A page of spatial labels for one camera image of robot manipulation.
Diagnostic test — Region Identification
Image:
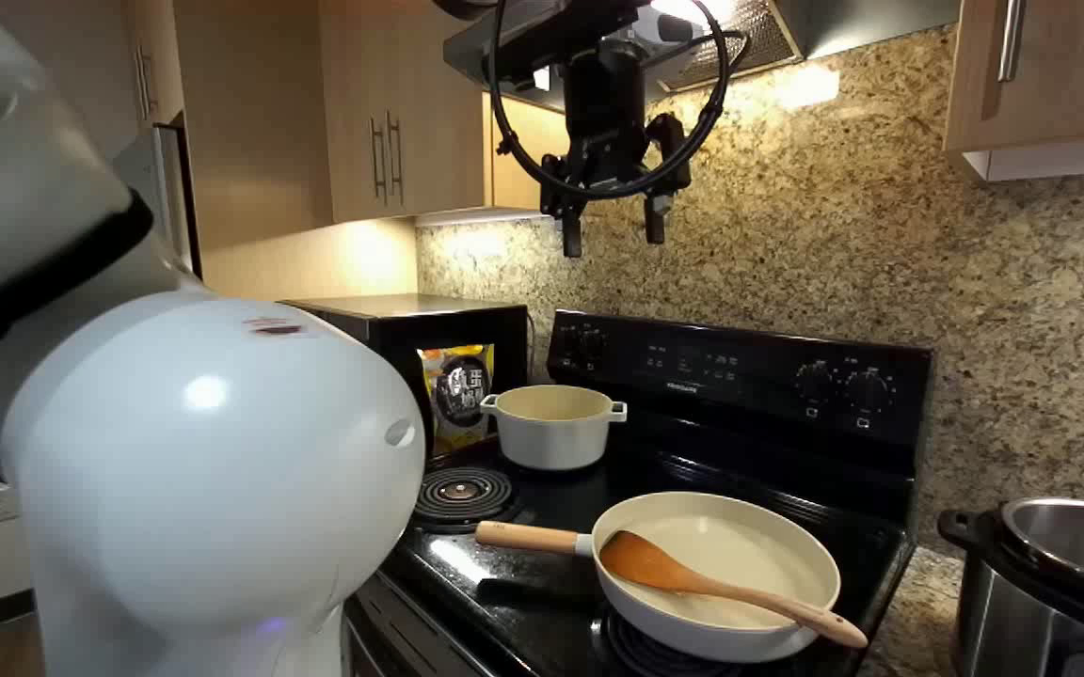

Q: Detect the steel range hood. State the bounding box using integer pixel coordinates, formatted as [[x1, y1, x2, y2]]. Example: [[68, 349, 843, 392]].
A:
[[441, 0, 959, 119]]

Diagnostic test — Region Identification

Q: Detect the black microwave oven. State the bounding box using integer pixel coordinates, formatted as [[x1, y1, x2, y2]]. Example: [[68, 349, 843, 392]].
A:
[[288, 292, 533, 467]]

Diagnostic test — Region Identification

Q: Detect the white two-handled pot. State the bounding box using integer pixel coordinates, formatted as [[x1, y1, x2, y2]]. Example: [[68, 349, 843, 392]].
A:
[[477, 379, 633, 472]]

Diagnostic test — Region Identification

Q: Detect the white frying pan wooden handle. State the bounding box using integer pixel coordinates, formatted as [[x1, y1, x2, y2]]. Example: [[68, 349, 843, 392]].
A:
[[474, 490, 843, 667]]

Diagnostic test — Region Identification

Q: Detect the wooden cooking spatula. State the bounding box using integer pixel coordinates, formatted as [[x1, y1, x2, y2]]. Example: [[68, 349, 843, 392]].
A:
[[597, 526, 871, 649]]

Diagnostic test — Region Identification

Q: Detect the black electric stove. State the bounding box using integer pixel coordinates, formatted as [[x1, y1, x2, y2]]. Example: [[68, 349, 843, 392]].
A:
[[339, 309, 934, 677]]

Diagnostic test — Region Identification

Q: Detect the stainless steel refrigerator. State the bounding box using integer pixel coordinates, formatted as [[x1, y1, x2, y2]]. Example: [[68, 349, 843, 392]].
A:
[[104, 112, 208, 283]]

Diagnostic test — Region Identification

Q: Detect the stainless steel pressure cooker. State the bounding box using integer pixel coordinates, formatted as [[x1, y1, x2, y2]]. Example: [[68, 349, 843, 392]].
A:
[[938, 494, 1084, 677]]

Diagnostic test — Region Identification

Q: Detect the yellow black snack bag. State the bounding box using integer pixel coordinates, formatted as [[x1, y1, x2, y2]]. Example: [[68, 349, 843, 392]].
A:
[[416, 342, 501, 463]]

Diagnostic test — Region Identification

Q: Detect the wooden upper cabinet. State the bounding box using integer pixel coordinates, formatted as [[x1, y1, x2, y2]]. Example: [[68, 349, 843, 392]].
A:
[[943, 0, 1084, 184], [313, 0, 583, 230]]

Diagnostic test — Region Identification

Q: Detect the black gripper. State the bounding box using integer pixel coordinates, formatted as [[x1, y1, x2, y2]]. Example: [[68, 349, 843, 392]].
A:
[[538, 42, 697, 263]]

